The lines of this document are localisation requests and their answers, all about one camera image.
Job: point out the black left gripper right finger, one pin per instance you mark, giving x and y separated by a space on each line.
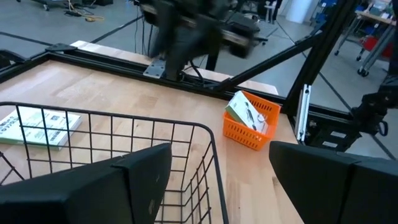
326 186

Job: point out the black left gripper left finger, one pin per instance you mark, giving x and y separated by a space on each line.
136 180

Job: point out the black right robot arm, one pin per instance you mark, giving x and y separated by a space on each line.
175 62

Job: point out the red storage bin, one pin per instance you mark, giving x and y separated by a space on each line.
373 45

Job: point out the black labelled control box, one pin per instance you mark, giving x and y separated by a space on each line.
335 137

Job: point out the white round column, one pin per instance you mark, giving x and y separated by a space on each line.
300 11

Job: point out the orange plastic slotted basket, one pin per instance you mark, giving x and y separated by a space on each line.
245 137

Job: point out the flat white green printed box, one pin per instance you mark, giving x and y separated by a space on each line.
37 129

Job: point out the desk on caster wheels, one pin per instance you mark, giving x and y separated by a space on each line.
373 37

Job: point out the silver metal bracket plate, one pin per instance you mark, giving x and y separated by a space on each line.
303 112

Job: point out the black aluminium table frame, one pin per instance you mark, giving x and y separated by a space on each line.
311 62

